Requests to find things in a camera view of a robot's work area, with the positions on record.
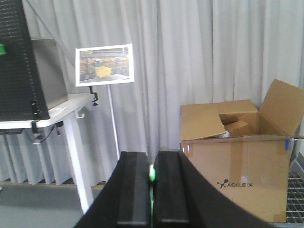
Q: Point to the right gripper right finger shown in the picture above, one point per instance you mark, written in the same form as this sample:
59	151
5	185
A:
183	198

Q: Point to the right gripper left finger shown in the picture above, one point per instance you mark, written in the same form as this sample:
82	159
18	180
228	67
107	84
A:
124	202

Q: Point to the green plastic spoon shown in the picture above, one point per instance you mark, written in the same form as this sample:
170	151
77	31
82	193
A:
152	176

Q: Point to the open cardboard box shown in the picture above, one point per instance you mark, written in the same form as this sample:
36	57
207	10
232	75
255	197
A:
244	151

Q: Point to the white standing desk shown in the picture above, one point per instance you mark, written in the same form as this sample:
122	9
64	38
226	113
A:
69	116

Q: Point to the metal grate stack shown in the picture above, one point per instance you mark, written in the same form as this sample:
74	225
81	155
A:
295	199

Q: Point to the black desk clamp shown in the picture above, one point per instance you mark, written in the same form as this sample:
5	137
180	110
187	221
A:
94	97

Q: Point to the sign on pole stand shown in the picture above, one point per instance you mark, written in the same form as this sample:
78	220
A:
106	65

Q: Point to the black pegboard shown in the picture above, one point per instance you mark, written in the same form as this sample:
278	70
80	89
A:
21	94

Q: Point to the grey curtain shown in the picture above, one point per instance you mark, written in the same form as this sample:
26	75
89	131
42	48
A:
185	52

